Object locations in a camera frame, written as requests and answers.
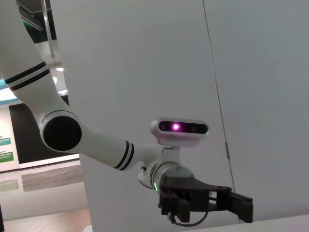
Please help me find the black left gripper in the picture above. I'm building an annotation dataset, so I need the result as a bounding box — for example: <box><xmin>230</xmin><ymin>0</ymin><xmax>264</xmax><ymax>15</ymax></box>
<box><xmin>158</xmin><ymin>176</ymin><xmax>253</xmax><ymax>222</ymax></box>

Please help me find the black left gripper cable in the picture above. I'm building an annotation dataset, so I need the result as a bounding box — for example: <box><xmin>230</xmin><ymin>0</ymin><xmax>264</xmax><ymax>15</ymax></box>
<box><xmin>169</xmin><ymin>210</ymin><xmax>209</xmax><ymax>225</ymax></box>

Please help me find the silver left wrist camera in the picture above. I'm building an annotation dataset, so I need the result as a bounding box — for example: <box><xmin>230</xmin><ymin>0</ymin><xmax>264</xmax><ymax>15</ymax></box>
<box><xmin>151</xmin><ymin>117</ymin><xmax>210</xmax><ymax>152</ymax></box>

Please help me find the metal window frame post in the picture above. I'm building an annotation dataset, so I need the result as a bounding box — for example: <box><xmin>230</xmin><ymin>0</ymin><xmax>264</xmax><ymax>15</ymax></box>
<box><xmin>43</xmin><ymin>0</ymin><xmax>59</xmax><ymax>60</ymax></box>

